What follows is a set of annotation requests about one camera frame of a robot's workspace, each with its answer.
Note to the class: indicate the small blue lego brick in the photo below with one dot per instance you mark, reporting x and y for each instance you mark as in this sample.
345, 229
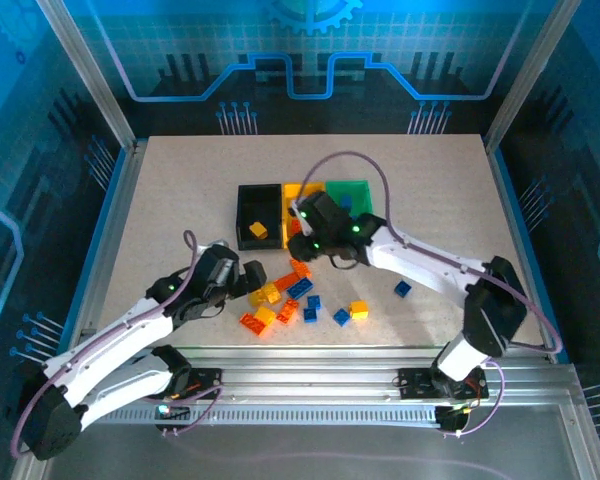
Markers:
310, 314
346, 201
403, 288
313, 301
341, 317

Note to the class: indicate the yellow lego brick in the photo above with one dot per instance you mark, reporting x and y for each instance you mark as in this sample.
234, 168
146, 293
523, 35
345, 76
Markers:
358, 310
265, 316
271, 293
256, 298
257, 230

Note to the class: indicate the orange lego brick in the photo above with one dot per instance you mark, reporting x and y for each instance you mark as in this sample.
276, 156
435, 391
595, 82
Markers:
300, 270
287, 311
283, 283
250, 321
295, 227

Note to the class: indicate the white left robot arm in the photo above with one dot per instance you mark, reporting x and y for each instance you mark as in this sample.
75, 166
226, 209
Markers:
55, 425

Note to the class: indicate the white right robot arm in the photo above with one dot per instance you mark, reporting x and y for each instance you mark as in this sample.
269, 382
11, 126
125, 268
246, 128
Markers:
490, 310

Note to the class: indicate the green plastic bin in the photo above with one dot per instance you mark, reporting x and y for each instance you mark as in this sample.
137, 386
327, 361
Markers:
362, 197

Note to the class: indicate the long blue lego brick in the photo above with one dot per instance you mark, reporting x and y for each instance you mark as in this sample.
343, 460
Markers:
300, 288

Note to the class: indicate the yellow plastic bin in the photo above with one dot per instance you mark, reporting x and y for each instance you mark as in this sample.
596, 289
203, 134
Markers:
290, 192

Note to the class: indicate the small controller board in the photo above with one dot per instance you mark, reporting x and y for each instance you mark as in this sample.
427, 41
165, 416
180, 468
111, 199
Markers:
172, 412
452, 417

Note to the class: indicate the black plastic bin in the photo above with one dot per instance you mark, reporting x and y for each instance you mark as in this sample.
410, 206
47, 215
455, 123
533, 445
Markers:
260, 192

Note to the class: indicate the aluminium front beam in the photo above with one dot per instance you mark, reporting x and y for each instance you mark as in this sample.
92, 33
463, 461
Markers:
305, 372

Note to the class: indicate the grey metal base panel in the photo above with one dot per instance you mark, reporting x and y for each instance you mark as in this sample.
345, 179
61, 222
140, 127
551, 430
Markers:
380, 435

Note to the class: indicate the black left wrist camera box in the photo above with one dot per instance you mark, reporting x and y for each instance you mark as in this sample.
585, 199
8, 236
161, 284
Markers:
217, 270

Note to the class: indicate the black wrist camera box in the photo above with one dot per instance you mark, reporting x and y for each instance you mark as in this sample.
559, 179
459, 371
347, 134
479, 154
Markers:
217, 270
330, 210

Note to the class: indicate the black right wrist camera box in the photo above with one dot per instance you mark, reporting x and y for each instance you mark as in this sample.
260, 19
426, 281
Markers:
330, 210

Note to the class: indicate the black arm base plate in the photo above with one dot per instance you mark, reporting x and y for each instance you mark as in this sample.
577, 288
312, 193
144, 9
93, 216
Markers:
412, 382
207, 380

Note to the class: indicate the table side rail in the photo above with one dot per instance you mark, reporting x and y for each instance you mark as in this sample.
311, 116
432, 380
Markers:
517, 225
109, 235

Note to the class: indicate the aluminium frame post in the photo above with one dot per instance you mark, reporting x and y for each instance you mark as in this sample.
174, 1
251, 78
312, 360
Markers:
95, 80
531, 75

